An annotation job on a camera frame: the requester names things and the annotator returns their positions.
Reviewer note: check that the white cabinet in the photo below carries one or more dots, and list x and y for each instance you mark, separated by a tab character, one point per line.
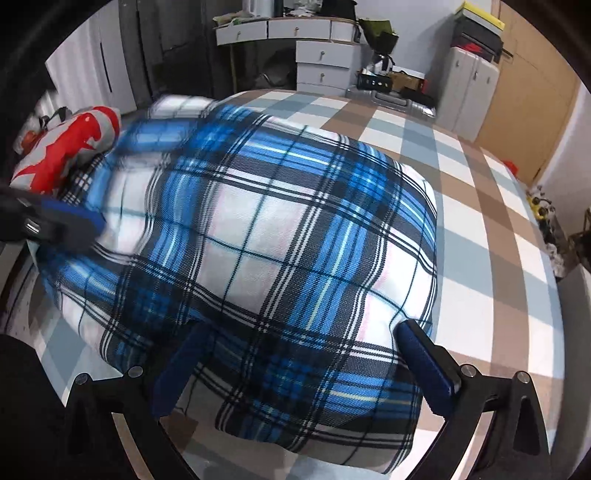
466	92

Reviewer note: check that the white desk with drawers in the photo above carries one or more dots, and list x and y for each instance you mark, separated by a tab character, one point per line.
323	55

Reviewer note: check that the black electronic device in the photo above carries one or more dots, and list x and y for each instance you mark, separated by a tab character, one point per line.
373	83

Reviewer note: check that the wooden door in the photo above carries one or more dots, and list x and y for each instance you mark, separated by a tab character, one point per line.
531	101

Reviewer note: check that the yellow black toy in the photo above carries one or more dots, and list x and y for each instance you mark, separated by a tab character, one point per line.
540	207

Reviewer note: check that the yellow lidded box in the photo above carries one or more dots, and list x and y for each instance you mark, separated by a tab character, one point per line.
482	16

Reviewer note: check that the silver suitcase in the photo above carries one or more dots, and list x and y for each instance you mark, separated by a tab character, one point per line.
392	102

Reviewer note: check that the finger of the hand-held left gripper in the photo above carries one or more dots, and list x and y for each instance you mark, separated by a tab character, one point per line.
78	218

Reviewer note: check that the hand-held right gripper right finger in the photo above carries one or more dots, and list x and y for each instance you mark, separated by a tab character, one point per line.
425	364

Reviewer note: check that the red grey printed cloth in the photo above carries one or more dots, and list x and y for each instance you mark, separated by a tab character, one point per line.
69	143

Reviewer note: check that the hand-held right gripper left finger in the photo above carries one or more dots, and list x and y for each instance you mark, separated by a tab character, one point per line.
180	364

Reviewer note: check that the brown open box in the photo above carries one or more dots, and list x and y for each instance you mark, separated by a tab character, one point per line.
406	81

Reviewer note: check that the black desk chair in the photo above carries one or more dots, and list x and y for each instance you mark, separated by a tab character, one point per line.
272	74

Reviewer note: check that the green black bag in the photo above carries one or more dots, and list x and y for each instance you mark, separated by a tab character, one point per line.
378	34

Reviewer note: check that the small red object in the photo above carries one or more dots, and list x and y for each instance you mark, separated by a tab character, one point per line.
510	166

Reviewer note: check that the checkered bed sheet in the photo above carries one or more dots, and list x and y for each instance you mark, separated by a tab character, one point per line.
485	258

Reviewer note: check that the blue plaid garment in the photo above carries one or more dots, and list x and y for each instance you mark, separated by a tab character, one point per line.
277	230

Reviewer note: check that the white standing air conditioner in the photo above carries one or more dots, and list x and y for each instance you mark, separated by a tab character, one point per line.
101	69

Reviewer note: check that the black storage case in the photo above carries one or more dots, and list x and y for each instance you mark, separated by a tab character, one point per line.
478	39

